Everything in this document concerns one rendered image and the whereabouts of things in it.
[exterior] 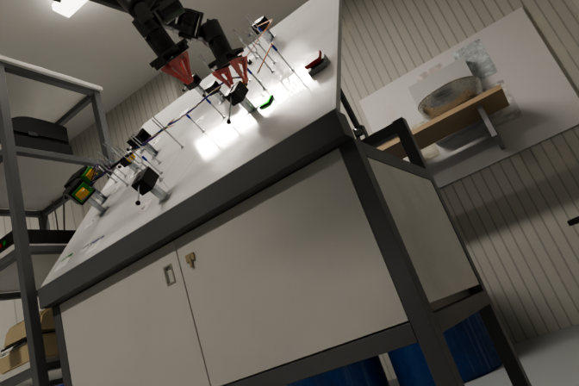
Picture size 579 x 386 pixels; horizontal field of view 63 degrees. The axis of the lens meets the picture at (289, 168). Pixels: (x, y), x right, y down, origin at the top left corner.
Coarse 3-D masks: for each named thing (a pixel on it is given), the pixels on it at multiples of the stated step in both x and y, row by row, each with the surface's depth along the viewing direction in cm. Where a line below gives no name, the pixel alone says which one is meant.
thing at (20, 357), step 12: (48, 312) 168; (24, 324) 168; (48, 324) 166; (12, 336) 169; (24, 336) 165; (48, 336) 164; (12, 348) 163; (24, 348) 161; (48, 348) 162; (0, 360) 166; (12, 360) 163; (24, 360) 160; (0, 372) 165
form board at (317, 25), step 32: (320, 0) 181; (288, 32) 179; (320, 32) 153; (256, 64) 177; (192, 96) 208; (256, 96) 149; (288, 96) 130; (320, 96) 116; (160, 128) 205; (192, 128) 171; (224, 128) 147; (256, 128) 129; (288, 128) 115; (160, 160) 169; (192, 160) 146; (224, 160) 128; (128, 192) 167; (192, 192) 127; (96, 224) 165; (128, 224) 143; (64, 256) 164
